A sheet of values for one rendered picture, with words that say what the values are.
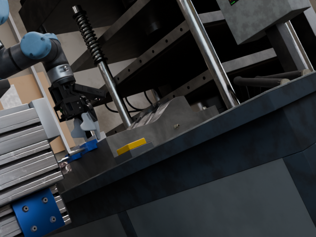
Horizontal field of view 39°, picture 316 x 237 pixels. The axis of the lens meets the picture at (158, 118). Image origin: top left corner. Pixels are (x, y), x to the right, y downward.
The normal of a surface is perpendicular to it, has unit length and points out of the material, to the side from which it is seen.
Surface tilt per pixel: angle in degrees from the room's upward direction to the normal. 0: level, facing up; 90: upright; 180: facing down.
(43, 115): 90
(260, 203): 90
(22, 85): 90
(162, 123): 90
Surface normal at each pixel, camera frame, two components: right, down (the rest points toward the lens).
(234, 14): -0.71, 0.26
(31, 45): -0.11, -0.04
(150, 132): 0.58, -0.33
